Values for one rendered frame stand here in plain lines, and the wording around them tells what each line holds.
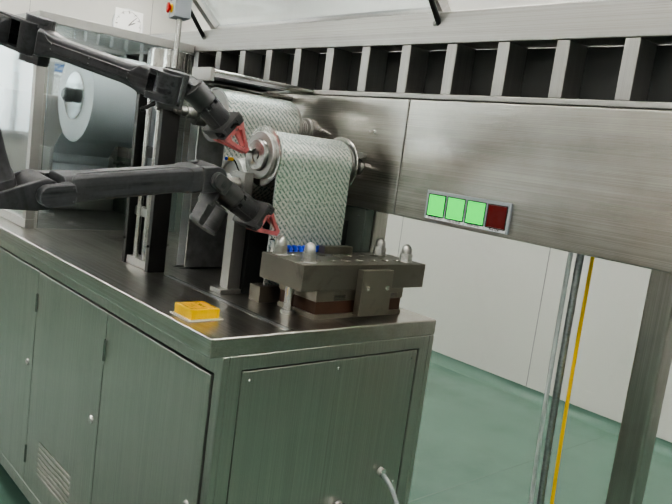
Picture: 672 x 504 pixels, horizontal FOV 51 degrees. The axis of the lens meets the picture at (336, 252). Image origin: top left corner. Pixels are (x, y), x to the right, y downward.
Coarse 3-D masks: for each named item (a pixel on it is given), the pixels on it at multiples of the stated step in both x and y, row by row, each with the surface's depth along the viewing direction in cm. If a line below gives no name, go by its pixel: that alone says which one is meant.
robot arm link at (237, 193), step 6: (234, 186) 160; (228, 192) 159; (234, 192) 160; (240, 192) 161; (222, 198) 159; (228, 198) 159; (234, 198) 160; (240, 198) 161; (216, 204) 158; (222, 204) 161; (228, 204) 161; (234, 204) 161; (240, 204) 163
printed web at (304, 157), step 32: (256, 96) 195; (256, 128) 192; (288, 128) 199; (224, 160) 187; (288, 160) 171; (320, 160) 178; (256, 192) 181; (192, 224) 201; (224, 224) 208; (192, 256) 203
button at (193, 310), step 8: (176, 304) 150; (184, 304) 149; (192, 304) 150; (200, 304) 151; (208, 304) 152; (176, 312) 150; (184, 312) 148; (192, 312) 146; (200, 312) 147; (208, 312) 148; (216, 312) 150
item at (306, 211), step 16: (288, 192) 173; (304, 192) 176; (320, 192) 180; (336, 192) 183; (288, 208) 174; (304, 208) 177; (320, 208) 181; (336, 208) 184; (288, 224) 175; (304, 224) 178; (320, 224) 182; (336, 224) 185; (272, 240) 172; (288, 240) 176; (304, 240) 179; (320, 240) 183; (336, 240) 186
